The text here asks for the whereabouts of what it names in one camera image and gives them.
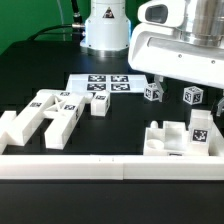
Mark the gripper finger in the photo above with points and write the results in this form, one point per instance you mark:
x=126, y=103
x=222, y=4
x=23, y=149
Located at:
x=220, y=107

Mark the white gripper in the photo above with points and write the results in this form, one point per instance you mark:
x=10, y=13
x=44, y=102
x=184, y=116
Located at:
x=180, y=39

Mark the white chair seat part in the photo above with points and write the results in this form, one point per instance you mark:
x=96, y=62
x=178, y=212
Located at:
x=172, y=139

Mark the white chair back part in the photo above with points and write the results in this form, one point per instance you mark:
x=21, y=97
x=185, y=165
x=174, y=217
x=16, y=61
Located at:
x=64, y=109

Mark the white chair side bar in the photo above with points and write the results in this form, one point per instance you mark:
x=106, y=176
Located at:
x=5, y=124

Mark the white tagged cube near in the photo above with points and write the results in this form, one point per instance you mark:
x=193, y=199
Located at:
x=151, y=92

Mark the white tagged cube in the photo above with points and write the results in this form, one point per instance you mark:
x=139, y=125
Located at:
x=151, y=92
x=193, y=95

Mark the white tagged cube far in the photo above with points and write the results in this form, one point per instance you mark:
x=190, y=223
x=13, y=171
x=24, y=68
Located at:
x=193, y=95

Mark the white base tag plate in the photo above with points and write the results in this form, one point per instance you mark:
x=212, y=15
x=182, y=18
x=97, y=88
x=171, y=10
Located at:
x=114, y=83

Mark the white U-shaped fence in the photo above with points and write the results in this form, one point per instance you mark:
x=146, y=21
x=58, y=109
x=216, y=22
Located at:
x=110, y=167

